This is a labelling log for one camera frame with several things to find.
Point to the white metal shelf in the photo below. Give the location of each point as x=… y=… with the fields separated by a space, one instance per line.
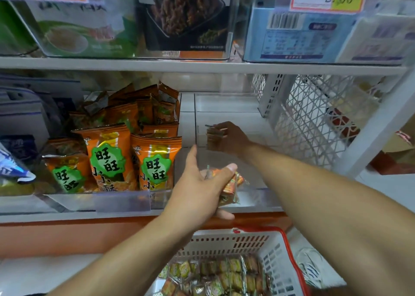
x=194 y=66

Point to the white basket with red rim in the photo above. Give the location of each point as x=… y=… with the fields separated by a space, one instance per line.
x=259 y=247

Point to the group of orange snack bags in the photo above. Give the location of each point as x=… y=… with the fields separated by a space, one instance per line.
x=110 y=156

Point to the blue product box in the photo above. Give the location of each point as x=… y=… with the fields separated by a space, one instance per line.
x=292 y=37

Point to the black product box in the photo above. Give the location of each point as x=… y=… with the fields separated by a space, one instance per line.
x=185 y=17

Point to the person's right forearm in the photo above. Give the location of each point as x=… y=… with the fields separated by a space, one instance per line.
x=324 y=208

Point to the clear plastic shelf front guard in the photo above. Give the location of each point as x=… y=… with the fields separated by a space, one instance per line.
x=117 y=200

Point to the white perforated side panel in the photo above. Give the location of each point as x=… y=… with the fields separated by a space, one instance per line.
x=311 y=117

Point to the person's right hand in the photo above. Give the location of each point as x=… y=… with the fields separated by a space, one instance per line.
x=232 y=140

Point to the pile of small snack packets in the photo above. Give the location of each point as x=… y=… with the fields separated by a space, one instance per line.
x=220 y=276

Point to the person's left forearm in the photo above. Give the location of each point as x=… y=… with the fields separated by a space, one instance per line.
x=117 y=266

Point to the orange shelf base panel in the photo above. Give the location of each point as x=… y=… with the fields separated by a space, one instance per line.
x=65 y=237

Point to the blue white snack bag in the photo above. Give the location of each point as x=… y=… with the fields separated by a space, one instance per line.
x=13 y=166

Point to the green white product box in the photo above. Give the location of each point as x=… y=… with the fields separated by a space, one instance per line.
x=84 y=27

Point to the dark green product bag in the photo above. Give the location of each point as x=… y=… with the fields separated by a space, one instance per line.
x=13 y=30

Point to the person's left hand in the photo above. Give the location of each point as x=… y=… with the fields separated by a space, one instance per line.
x=194 y=198

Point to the row of small snack packets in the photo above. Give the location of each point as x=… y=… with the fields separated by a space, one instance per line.
x=212 y=137

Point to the bundle of snack packets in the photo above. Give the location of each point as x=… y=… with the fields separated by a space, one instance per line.
x=230 y=186

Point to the person's right shoe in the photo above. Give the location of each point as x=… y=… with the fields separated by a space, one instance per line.
x=318 y=266

